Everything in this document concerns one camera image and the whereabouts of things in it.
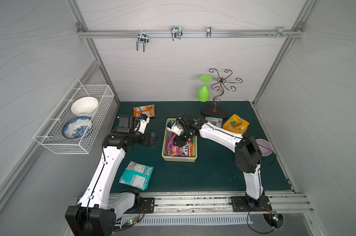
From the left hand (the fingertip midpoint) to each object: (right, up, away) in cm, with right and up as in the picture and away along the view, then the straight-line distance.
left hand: (149, 136), depth 76 cm
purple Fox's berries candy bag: (+12, -10, +12) cm, 20 cm away
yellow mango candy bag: (+56, +5, +26) cm, 62 cm away
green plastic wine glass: (+32, +27, +19) cm, 46 cm away
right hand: (+14, -4, +12) cm, 19 cm away
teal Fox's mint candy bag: (+43, +6, +31) cm, 54 cm away
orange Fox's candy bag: (-9, +15, +39) cm, 42 cm away
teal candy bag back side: (-8, -23, +6) cm, 25 cm away
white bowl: (-31, +15, -4) cm, 35 cm away
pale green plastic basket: (+15, -16, +12) cm, 25 cm away
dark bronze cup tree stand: (+48, +14, +41) cm, 64 cm away
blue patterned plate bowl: (-30, +5, -11) cm, 32 cm away
